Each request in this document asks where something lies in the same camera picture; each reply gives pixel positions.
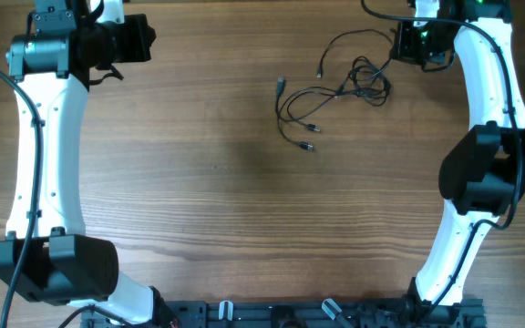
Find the black USB cable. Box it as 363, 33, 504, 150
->
274, 54, 392, 153
284, 28, 394, 134

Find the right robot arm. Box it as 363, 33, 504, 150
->
391, 1, 525, 324

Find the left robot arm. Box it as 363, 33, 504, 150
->
0, 0, 180, 327

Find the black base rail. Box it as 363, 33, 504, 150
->
79, 298, 487, 328

